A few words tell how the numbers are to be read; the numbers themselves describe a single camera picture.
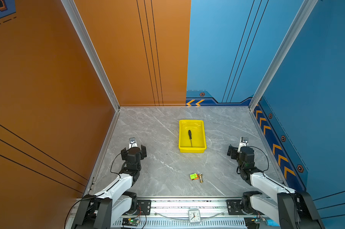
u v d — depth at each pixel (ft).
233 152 2.60
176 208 2.48
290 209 2.89
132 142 2.43
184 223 2.29
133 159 2.15
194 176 2.67
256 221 2.28
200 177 2.71
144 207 2.43
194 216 2.28
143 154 2.71
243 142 2.49
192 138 3.27
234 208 2.37
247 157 2.16
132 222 2.32
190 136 3.30
